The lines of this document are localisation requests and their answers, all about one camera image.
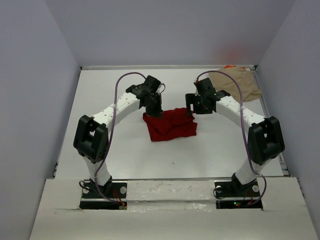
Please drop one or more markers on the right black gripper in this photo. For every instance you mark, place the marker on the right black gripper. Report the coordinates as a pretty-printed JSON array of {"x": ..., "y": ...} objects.
[{"x": 191, "y": 98}]

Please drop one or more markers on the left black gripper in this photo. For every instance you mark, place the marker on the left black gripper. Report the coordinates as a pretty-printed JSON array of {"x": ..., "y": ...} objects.
[{"x": 158, "y": 109}]

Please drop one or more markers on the red t shirt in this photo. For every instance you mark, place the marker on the red t shirt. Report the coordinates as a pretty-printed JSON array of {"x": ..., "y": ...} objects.
[{"x": 173, "y": 124}]

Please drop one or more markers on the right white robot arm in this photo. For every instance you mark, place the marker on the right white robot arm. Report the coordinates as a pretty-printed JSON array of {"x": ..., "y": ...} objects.
[{"x": 263, "y": 138}]

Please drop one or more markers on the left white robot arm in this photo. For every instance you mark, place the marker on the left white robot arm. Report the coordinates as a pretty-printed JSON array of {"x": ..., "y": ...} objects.
[{"x": 94, "y": 134}]

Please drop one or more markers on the orange t shirt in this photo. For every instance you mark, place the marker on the orange t shirt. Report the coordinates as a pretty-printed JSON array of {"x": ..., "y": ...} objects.
[{"x": 229, "y": 66}]

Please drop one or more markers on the beige t shirt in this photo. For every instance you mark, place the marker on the beige t shirt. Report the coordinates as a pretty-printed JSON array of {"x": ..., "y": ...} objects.
[{"x": 244, "y": 79}]

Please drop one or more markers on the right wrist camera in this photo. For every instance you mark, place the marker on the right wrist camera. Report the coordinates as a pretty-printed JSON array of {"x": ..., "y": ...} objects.
[{"x": 196, "y": 81}]

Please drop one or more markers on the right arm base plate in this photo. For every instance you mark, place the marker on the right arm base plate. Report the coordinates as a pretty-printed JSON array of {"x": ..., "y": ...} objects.
[{"x": 228, "y": 199}]

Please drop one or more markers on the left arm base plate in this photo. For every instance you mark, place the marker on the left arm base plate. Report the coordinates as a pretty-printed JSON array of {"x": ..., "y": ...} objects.
[{"x": 114, "y": 199}]

